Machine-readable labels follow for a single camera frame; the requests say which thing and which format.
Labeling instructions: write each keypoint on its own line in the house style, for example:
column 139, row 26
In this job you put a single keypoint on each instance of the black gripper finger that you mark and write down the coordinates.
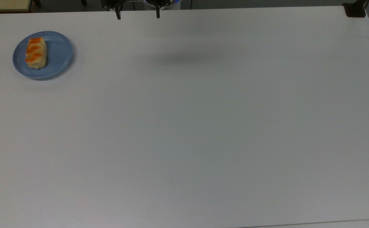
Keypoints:
column 158, row 13
column 118, row 14

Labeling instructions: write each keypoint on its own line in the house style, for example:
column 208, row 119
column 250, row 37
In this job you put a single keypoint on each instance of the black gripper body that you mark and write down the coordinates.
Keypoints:
column 111, row 3

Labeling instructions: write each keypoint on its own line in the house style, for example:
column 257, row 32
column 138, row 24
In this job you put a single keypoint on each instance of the bread with orange stripes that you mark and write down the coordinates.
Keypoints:
column 36, row 53

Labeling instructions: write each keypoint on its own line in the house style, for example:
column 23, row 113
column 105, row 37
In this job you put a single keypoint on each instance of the blue round plate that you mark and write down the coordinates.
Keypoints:
column 57, row 53

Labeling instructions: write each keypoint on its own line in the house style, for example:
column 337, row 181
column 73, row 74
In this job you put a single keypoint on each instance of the dark furniture leg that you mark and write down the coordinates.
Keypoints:
column 37, row 3

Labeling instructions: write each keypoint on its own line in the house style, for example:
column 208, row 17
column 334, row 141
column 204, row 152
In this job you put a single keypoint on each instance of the light wooden cabinet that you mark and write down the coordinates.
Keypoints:
column 5, row 4

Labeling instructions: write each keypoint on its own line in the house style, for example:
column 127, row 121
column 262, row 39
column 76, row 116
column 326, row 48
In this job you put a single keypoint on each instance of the black table clamp mount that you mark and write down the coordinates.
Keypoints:
column 355, row 10

